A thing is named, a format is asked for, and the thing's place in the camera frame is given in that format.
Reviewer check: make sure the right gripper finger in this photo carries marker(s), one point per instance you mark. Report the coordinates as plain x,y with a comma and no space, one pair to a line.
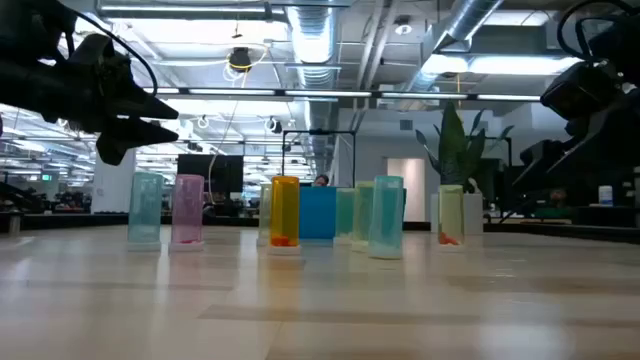
560,187
542,155

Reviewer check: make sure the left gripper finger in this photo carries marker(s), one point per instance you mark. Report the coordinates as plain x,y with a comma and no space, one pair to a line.
150,107
130,135

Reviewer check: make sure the teal pill bottle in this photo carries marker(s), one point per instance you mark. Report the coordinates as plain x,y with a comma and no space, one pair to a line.
145,210
386,215

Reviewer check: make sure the pink pill bottle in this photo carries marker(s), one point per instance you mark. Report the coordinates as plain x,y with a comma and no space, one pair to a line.
187,210

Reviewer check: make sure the yellow-green pill bottle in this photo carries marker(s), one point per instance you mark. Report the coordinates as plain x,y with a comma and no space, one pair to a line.
451,212

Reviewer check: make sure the pale green pill bottle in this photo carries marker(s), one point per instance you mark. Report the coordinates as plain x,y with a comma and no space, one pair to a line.
264,215

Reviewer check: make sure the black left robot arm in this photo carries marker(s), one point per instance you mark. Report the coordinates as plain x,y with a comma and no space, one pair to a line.
30,75

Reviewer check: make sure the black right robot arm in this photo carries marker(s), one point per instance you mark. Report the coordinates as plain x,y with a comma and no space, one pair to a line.
625,50

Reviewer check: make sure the orange pill bottle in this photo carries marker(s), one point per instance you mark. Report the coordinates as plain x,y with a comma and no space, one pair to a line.
284,210

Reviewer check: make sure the blue plastic basket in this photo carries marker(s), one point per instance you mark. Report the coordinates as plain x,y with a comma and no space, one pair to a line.
317,212

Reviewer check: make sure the white container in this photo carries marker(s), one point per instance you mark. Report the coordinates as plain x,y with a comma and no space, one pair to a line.
605,196

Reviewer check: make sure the green snake plant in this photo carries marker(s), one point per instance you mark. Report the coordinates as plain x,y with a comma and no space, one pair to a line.
452,145

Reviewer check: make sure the black monitor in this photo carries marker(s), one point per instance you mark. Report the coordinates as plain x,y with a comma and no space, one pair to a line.
225,175

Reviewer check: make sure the overhead light bar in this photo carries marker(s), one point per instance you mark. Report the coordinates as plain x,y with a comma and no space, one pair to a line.
325,93

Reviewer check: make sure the person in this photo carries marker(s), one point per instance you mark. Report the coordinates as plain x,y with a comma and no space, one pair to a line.
321,181

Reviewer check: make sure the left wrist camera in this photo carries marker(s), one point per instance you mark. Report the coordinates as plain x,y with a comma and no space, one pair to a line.
90,49

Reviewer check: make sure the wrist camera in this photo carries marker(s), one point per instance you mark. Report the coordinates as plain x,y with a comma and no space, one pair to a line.
90,49
580,90

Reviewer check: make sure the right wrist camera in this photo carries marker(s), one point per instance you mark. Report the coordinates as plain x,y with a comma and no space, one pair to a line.
580,90

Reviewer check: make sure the black ceiling camera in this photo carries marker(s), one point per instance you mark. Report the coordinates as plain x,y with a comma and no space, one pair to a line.
240,59

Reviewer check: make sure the silver air duct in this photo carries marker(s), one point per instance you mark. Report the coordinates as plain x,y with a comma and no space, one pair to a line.
312,35
470,15

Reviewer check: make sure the black metal frame stand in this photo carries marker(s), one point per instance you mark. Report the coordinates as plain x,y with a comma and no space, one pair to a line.
320,132

